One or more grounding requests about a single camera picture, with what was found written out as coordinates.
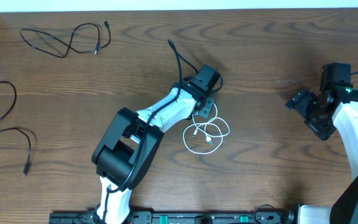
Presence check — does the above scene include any black usb cable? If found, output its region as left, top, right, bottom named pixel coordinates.
left=0, top=80, right=32, bottom=177
left=19, top=20, right=112, bottom=59

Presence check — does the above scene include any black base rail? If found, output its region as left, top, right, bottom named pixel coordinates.
left=48, top=204, right=296, bottom=224

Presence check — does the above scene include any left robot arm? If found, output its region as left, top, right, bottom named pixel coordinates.
left=91, top=65, right=223, bottom=223

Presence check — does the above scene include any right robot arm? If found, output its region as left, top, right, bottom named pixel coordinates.
left=285, top=62, right=358, bottom=223

